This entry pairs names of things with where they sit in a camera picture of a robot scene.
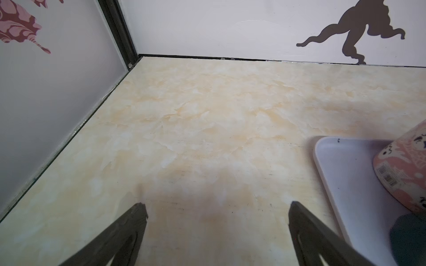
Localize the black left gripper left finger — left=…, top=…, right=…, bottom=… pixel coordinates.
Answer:
left=62, top=203, right=148, bottom=266

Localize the dark green mug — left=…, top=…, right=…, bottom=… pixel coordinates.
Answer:
left=389, top=214, right=426, bottom=266

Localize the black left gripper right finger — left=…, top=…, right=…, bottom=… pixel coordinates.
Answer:
left=288, top=201, right=373, bottom=266

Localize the lavender plastic tray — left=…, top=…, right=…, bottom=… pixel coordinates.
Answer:
left=313, top=137, right=426, bottom=266

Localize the pink patterned mug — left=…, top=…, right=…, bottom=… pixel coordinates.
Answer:
left=373, top=121, right=426, bottom=214

